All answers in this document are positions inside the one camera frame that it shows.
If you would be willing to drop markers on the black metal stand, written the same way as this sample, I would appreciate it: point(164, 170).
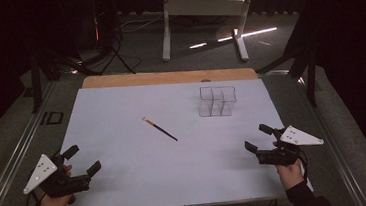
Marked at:
point(304, 59)

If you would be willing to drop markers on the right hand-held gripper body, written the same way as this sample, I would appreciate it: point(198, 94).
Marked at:
point(299, 137)

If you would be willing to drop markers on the metal floor rail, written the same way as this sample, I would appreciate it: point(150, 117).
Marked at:
point(340, 159)
point(7, 167)

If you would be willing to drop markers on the white table mat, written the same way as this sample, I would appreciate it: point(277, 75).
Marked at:
point(177, 170)

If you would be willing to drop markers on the person's right hand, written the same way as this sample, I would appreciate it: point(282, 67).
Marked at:
point(291, 175)

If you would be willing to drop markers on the person's left hand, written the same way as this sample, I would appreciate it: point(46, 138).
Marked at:
point(55, 202)

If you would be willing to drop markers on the clear acrylic organizer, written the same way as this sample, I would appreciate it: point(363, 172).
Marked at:
point(217, 101)

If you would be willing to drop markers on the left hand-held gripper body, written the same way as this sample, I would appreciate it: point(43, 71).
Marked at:
point(40, 172)

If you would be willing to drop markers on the black makeup brush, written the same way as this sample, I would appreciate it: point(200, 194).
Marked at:
point(160, 129)

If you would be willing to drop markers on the white desk frame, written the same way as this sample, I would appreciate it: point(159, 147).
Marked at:
point(207, 7)

